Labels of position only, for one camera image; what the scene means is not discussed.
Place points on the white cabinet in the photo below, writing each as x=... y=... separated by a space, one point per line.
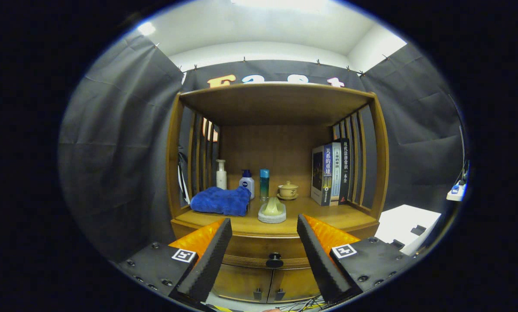
x=402 y=223

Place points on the black backdrop cloth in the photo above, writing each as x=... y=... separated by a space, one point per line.
x=120 y=151

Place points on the large ceiling light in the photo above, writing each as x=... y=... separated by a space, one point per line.
x=280 y=4

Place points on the wooden drawer with black knob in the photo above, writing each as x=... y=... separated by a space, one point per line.
x=263 y=247

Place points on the wooden countertop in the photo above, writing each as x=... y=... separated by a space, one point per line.
x=328 y=214

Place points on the blue towel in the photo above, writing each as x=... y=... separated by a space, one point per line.
x=220 y=201

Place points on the small ceiling light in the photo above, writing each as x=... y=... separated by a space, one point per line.
x=146 y=28

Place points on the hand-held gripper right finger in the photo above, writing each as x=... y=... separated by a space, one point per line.
x=324 y=264

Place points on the white side shelf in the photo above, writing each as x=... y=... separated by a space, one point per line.
x=457 y=195

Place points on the pale green scrub brush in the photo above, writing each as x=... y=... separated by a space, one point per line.
x=272 y=214

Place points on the beige lidded teacup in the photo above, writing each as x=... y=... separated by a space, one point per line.
x=288 y=190

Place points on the book with black spine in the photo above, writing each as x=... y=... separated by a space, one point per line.
x=344 y=169

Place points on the white pump bottle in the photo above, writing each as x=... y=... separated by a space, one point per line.
x=221 y=177

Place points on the white bottle with blue cap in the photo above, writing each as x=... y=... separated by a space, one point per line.
x=247 y=184

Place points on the book with pale spine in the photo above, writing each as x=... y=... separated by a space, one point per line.
x=335 y=173

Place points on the wooden cabinet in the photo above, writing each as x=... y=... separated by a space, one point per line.
x=276 y=151

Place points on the teal bottle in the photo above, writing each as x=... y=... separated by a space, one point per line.
x=264 y=184

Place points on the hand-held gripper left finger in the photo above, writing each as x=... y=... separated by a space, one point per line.
x=210 y=264

